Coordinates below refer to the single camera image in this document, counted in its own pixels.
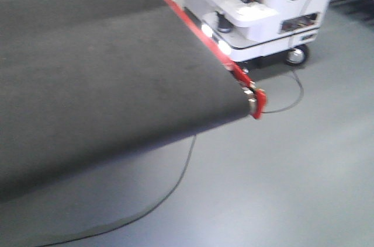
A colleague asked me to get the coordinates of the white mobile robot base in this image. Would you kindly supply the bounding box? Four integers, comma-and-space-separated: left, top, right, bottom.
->
174, 0, 330, 66

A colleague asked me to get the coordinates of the red conveyor side rail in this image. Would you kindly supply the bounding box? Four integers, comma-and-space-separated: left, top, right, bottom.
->
164, 0, 267, 119

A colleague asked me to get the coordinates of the black cable on floor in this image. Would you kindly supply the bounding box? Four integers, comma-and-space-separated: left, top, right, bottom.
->
34, 68, 304, 247

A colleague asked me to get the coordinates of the dark grey conveyor belt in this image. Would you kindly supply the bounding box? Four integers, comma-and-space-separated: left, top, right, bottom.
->
1, 0, 249, 201

